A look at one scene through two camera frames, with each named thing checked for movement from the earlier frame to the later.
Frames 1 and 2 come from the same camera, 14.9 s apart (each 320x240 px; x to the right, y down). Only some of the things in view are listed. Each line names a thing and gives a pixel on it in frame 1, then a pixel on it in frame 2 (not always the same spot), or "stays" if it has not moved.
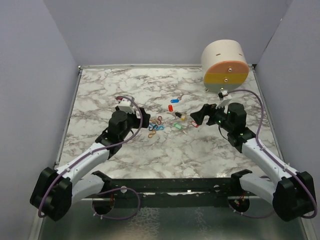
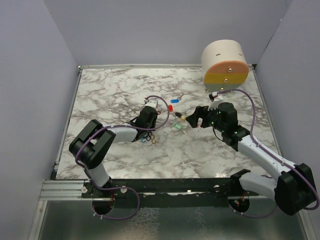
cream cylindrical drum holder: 224,65 stays
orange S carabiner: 150,134 → 153,140
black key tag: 178,114 stays
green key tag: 178,126 stays
